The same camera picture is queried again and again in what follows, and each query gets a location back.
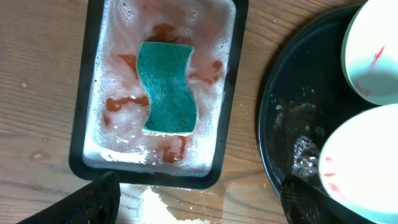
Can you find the light blue plate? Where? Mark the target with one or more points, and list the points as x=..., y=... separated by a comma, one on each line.
x=369, y=52
x=358, y=164

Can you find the green yellow sponge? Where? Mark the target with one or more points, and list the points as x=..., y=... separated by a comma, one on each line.
x=162, y=69

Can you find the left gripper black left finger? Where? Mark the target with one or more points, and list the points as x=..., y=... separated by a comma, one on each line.
x=95, y=203

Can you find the light blue top plate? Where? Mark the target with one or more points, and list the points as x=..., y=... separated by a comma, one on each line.
x=369, y=52

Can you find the black round tray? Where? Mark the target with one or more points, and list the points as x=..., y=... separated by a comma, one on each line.
x=306, y=99

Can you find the black rectangular sponge tray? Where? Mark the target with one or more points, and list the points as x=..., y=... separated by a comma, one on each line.
x=78, y=135

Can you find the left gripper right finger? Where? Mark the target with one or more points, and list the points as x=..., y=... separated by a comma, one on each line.
x=306, y=205

